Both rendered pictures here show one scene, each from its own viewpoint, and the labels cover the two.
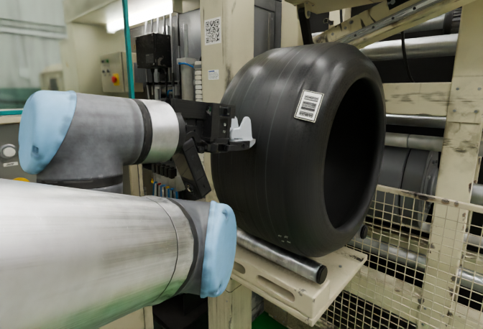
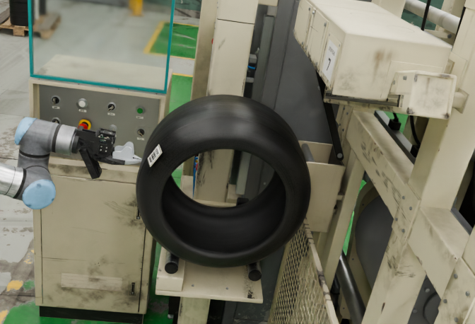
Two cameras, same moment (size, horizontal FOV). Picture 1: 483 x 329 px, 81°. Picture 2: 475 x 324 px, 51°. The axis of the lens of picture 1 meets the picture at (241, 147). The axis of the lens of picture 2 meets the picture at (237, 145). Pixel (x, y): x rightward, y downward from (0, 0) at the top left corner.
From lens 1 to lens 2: 1.36 m
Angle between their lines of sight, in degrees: 41
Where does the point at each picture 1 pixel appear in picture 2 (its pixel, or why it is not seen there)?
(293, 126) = (145, 163)
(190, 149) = (84, 153)
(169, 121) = (65, 141)
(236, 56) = (220, 83)
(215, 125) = (95, 147)
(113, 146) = (38, 145)
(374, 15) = not seen: hidden behind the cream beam
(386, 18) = not seen: hidden behind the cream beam
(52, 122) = (19, 132)
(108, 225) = not seen: outside the picture
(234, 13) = (222, 49)
